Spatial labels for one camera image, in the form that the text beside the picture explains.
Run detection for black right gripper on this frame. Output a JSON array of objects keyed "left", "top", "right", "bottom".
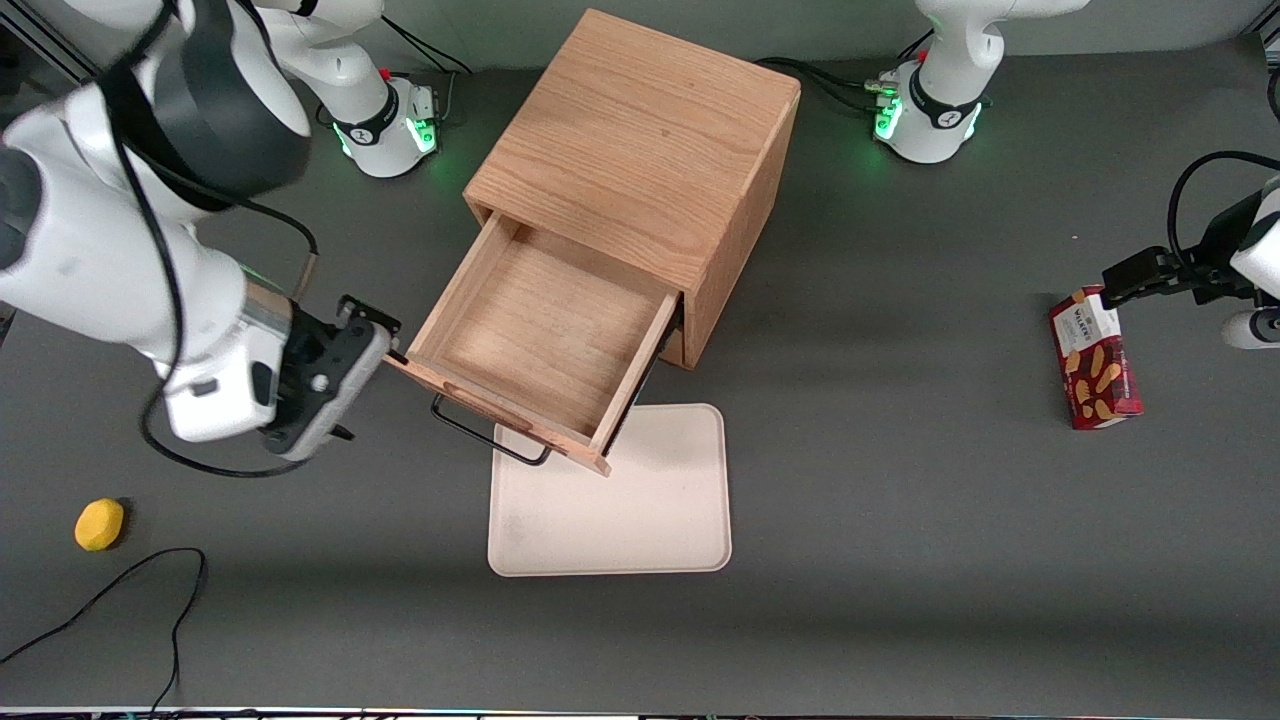
[{"left": 262, "top": 295, "right": 403, "bottom": 461}]

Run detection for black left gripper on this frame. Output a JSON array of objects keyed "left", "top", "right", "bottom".
[{"left": 1103, "top": 192, "right": 1263, "bottom": 309}]

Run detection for wooden two-drawer cabinet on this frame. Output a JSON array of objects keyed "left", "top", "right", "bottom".
[{"left": 463, "top": 8, "right": 803, "bottom": 371}]

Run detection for red cookie box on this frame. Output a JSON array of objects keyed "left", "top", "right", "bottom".
[{"left": 1048, "top": 285, "right": 1145, "bottom": 432}]

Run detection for yellow lemon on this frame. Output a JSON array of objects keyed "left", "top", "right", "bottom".
[{"left": 74, "top": 498, "right": 126, "bottom": 553}]

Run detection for beige plastic tray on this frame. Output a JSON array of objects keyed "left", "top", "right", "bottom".
[{"left": 487, "top": 403, "right": 733, "bottom": 578}]

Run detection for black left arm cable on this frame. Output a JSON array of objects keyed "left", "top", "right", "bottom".
[{"left": 1167, "top": 150, "right": 1280, "bottom": 271}]

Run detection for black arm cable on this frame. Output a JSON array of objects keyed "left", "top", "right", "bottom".
[
  {"left": 1167, "top": 150, "right": 1280, "bottom": 271},
  {"left": 100, "top": 0, "right": 321, "bottom": 479}
]

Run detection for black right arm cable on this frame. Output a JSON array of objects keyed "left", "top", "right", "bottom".
[{"left": 100, "top": 0, "right": 321, "bottom": 479}]

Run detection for thin black table cable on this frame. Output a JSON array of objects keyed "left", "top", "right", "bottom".
[{"left": 0, "top": 547, "right": 207, "bottom": 716}]

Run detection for black base cables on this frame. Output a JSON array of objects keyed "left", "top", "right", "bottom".
[
  {"left": 752, "top": 55, "right": 901, "bottom": 116},
  {"left": 380, "top": 12, "right": 478, "bottom": 126}
]

